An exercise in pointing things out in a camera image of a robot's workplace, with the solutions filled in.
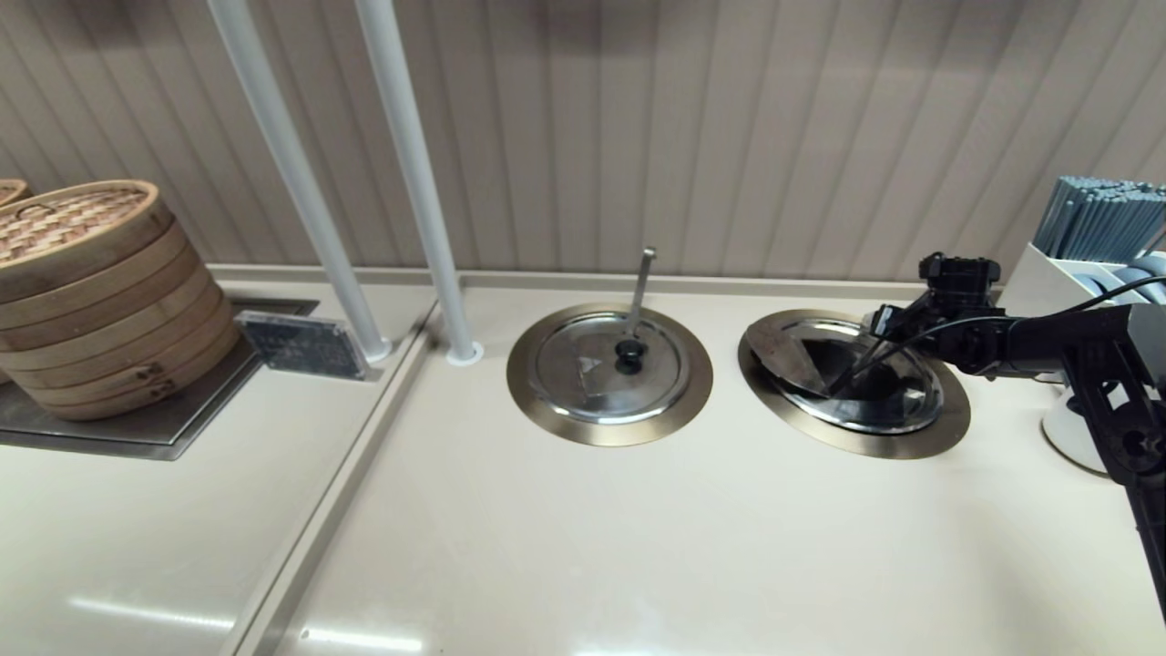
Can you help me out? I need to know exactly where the hinged steel lid black knob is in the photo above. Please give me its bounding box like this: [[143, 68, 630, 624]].
[[745, 318, 946, 436], [527, 313, 690, 426]]

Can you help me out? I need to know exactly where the steel pot lid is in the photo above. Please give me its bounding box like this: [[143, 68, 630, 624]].
[[506, 303, 713, 448]]

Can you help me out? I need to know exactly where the round brass-rimmed soup well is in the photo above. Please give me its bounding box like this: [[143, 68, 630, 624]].
[[736, 309, 971, 460]]

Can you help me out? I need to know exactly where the white cutlery holder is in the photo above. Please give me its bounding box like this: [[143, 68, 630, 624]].
[[1002, 244, 1166, 311]]

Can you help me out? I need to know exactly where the white cylindrical jar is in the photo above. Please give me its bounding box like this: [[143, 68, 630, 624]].
[[1041, 378, 1110, 475]]

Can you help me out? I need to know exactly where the grey-blue chopsticks bundle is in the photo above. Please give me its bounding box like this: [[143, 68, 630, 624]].
[[1034, 178, 1166, 261]]

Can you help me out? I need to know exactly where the white metal pole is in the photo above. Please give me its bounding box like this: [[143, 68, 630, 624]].
[[208, 0, 391, 358], [353, 0, 479, 358]]

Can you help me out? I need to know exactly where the clear acrylic sign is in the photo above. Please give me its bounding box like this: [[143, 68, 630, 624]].
[[235, 311, 373, 383]]

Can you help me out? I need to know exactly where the recessed steel tray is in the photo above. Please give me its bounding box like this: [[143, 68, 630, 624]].
[[0, 299, 322, 462]]

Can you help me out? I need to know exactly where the bamboo steamer stack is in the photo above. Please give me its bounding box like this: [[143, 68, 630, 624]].
[[0, 180, 242, 423]]

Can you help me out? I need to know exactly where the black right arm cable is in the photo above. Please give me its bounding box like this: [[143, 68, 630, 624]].
[[843, 276, 1166, 393]]

